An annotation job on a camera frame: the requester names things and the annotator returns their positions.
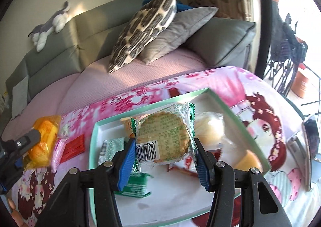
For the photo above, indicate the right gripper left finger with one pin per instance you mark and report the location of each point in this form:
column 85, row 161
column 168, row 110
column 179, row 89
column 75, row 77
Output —
column 68, row 205

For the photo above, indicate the pink sofa seat cover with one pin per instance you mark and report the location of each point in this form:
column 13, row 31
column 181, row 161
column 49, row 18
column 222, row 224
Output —
column 95, row 84

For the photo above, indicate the red flat snack packet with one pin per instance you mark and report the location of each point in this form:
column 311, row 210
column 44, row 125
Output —
column 73, row 148

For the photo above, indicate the light grey cloth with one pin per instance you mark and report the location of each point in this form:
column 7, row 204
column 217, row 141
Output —
column 19, row 97

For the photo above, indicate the green-edged cracker packet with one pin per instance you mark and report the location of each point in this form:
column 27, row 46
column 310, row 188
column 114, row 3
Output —
column 165, row 136

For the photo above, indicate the orange yellow snack bar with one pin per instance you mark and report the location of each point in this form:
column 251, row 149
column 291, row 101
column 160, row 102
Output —
column 129, row 124

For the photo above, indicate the orange bucket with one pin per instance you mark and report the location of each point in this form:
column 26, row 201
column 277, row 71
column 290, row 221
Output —
column 300, row 81

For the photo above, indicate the smartphone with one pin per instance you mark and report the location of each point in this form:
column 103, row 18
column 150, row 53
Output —
column 303, row 146

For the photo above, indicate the clear wrapped bun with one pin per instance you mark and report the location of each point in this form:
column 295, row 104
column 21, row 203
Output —
column 209, row 128

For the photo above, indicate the black folding rack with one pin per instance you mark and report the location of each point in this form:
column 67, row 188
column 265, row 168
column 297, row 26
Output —
column 287, row 51

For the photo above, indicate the pink snack bag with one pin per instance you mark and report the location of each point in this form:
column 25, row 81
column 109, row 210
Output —
column 57, row 154

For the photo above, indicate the black cream patterned pillow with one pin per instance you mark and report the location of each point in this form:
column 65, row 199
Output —
column 153, row 18

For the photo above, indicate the pink cartoon blanket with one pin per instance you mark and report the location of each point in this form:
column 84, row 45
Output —
column 268, row 117

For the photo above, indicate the blue cloth behind pillows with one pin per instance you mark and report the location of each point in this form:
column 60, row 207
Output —
column 180, row 6

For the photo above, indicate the yellow orange snack bag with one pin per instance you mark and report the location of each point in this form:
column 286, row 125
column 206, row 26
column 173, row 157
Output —
column 41, row 154

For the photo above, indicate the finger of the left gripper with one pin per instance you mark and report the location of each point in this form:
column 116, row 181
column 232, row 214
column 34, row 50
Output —
column 12, row 151

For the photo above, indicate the mint green tray box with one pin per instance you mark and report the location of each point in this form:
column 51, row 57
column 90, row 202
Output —
column 175, row 196

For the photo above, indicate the small green white packet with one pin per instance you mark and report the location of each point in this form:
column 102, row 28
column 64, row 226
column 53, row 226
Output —
column 109, row 148

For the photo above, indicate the grey white plush dog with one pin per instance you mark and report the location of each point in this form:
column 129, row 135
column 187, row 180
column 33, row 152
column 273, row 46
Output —
column 55, row 23

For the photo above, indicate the grey sofa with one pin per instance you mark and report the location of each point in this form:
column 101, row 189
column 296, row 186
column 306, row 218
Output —
column 91, row 36

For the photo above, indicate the green boxed snack packet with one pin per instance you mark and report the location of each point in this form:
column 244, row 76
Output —
column 137, row 183

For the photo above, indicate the grey pillow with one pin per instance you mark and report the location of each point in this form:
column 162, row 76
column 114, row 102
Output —
column 183, row 26

